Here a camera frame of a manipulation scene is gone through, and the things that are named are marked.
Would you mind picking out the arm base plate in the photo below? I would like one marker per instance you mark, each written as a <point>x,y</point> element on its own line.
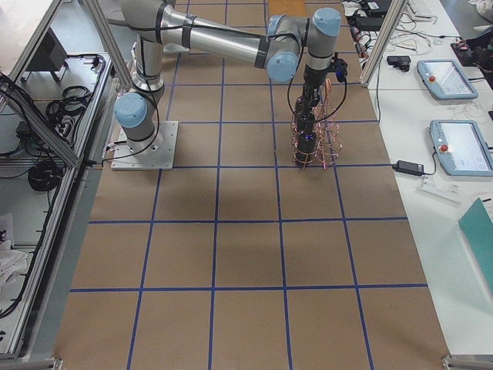
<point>155,153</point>

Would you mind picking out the aluminium frame post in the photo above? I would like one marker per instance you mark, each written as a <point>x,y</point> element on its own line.
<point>388,27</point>

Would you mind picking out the upper teach pendant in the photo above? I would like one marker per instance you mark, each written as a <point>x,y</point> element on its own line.
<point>445,79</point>

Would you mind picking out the dark wine bottle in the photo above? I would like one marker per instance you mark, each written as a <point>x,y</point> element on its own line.
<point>306,137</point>

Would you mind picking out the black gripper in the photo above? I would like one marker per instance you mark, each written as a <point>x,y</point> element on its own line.
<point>310,79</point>

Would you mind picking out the teal folder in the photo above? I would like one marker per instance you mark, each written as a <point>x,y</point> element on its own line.
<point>476,225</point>

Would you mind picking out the teach pendant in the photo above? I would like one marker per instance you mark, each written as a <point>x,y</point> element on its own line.
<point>461,148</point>
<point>445,79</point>

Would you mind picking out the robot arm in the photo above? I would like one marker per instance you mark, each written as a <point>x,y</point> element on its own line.
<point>278,52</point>

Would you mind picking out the lower teach pendant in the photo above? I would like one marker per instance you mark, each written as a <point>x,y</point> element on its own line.
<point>461,148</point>

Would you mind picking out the white crumpled cloth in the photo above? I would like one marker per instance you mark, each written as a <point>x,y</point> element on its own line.
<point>13,262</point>

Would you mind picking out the copper wire basket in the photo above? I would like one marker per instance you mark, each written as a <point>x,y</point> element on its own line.
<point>328,144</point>

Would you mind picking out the small black adapter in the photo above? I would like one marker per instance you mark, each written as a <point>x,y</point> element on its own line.
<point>414,169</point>

